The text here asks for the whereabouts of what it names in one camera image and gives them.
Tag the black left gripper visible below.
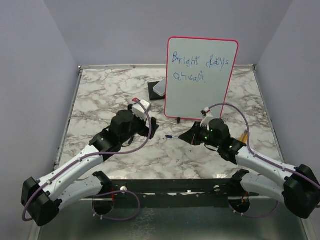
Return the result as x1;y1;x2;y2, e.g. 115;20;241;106
121;105;160;145

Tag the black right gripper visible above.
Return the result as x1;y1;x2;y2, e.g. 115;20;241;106
179;121;221;149

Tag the pink framed whiteboard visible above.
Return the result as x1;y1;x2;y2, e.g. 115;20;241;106
164;36;239;120

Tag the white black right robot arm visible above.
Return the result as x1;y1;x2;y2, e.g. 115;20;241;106
178;118;320;219

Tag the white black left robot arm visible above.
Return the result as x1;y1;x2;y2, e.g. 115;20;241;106
21;98;159;227

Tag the black flat box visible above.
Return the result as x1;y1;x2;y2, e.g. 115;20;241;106
147;80;166;101

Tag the white grey eraser box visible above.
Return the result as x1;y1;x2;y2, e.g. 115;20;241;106
153;78;167;97

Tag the yellow utility knife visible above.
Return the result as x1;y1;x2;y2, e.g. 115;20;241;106
238;130;248;144

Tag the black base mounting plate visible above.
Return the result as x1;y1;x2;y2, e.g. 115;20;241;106
112;178;246;209

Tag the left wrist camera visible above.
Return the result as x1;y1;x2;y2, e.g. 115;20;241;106
131;98;152;121

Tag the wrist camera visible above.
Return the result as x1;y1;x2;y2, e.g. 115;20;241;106
131;98;152;121
200;107;214;128

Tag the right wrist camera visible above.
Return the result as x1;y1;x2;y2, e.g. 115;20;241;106
200;107;214;128

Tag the aluminium table frame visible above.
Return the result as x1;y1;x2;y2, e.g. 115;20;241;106
29;65;315;240

